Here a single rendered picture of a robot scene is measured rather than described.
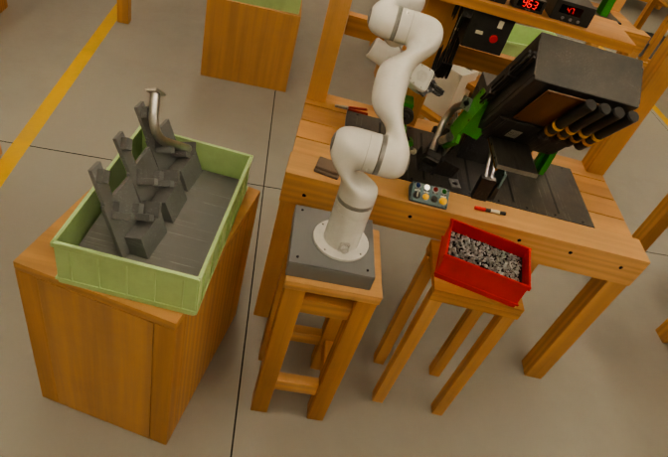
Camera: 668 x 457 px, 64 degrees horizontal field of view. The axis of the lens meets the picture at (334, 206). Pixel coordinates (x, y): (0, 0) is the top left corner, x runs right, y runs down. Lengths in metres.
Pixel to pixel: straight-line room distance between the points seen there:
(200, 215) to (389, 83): 0.77
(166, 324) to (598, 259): 1.67
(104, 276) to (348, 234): 0.72
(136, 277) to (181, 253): 0.19
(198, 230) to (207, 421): 0.89
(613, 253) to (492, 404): 0.93
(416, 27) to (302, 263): 0.78
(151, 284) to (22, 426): 0.99
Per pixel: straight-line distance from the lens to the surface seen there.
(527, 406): 2.91
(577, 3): 2.36
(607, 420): 3.14
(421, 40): 1.64
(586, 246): 2.35
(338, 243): 1.73
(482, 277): 1.96
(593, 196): 2.73
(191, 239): 1.79
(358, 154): 1.52
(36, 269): 1.81
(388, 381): 2.43
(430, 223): 2.15
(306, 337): 2.39
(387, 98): 1.57
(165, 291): 1.62
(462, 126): 2.19
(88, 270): 1.67
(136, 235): 1.69
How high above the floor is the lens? 2.14
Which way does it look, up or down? 40 degrees down
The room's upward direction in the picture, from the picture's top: 18 degrees clockwise
